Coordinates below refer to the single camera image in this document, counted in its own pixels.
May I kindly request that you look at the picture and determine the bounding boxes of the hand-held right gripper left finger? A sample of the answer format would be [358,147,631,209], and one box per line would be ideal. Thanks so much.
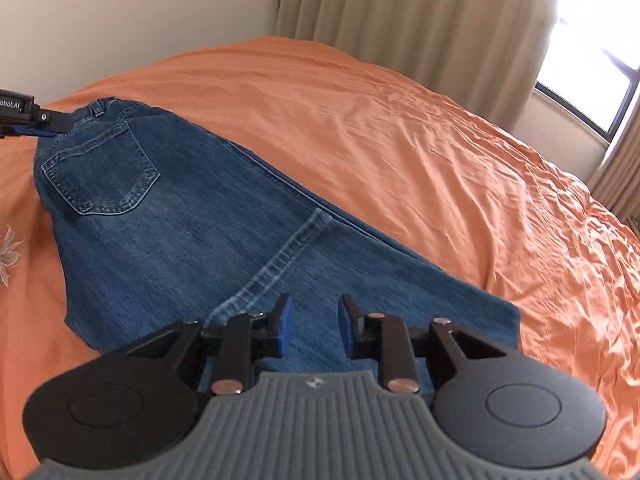
[125,292,293,396]

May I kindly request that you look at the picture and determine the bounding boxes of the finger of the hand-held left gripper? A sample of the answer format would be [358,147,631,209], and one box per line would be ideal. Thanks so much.
[10,106,77,139]

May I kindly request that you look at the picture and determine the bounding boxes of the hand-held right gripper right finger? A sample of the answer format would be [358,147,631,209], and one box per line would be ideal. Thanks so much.
[338,293,511,394]

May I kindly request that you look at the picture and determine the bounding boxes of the blue denim pants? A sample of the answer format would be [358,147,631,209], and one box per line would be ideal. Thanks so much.
[32,97,521,396]

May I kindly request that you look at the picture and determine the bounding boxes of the orange bed sheet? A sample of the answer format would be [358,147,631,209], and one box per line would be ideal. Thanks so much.
[0,35,640,480]

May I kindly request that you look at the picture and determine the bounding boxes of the wide beige curtain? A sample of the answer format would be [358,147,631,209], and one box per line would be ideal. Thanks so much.
[274,0,571,133]

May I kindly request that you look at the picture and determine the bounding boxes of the narrow beige curtain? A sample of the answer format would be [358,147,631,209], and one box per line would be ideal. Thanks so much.
[587,110,640,221]

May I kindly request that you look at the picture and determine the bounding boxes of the dark-framed window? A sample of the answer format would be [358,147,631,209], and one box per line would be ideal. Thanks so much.
[534,0,640,146]

